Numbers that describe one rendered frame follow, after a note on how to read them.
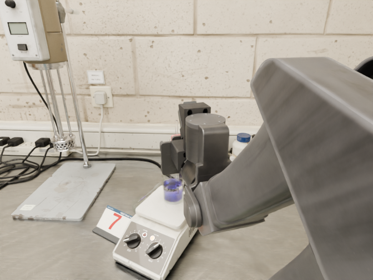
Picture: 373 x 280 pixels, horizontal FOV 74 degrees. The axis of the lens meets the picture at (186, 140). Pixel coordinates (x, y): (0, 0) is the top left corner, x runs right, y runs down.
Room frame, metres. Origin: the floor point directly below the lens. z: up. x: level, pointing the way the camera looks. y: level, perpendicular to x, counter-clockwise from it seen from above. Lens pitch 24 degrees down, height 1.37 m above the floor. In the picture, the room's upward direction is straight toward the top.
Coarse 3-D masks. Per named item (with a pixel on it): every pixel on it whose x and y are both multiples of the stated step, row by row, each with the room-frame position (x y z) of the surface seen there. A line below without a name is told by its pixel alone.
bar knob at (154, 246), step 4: (152, 244) 0.39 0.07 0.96; (156, 244) 0.38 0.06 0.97; (160, 244) 0.38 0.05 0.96; (148, 248) 0.39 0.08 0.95; (152, 248) 0.37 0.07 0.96; (156, 248) 0.37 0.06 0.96; (160, 248) 0.38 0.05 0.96; (148, 252) 0.37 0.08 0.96; (152, 252) 0.37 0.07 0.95; (156, 252) 0.38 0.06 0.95; (160, 252) 0.37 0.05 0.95; (152, 256) 0.37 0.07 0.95; (156, 256) 0.37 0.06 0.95
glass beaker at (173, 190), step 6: (162, 174) 0.51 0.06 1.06; (174, 174) 0.53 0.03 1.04; (180, 174) 0.52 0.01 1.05; (162, 180) 0.50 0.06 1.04; (168, 180) 0.48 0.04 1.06; (174, 180) 0.48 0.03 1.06; (180, 180) 0.49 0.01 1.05; (168, 186) 0.48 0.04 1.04; (174, 186) 0.48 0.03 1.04; (180, 186) 0.49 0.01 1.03; (168, 192) 0.48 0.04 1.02; (174, 192) 0.48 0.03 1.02; (180, 192) 0.49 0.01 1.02; (168, 198) 0.48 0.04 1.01; (174, 198) 0.48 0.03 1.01; (180, 198) 0.49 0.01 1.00
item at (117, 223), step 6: (108, 210) 0.53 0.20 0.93; (108, 216) 0.51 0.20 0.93; (114, 216) 0.51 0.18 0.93; (120, 216) 0.50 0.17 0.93; (102, 222) 0.50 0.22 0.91; (108, 222) 0.50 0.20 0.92; (114, 222) 0.49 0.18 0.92; (120, 222) 0.49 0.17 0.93; (126, 222) 0.49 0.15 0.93; (108, 228) 0.49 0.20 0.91; (114, 228) 0.48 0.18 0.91; (120, 228) 0.48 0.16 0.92; (120, 234) 0.47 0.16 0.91
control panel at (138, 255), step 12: (132, 228) 0.43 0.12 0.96; (144, 228) 0.43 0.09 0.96; (120, 240) 0.41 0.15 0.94; (144, 240) 0.40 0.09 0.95; (156, 240) 0.40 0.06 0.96; (168, 240) 0.40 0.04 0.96; (120, 252) 0.39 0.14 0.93; (132, 252) 0.39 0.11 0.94; (144, 252) 0.38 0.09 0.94; (168, 252) 0.37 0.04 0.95; (144, 264) 0.36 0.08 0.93; (156, 264) 0.36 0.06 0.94
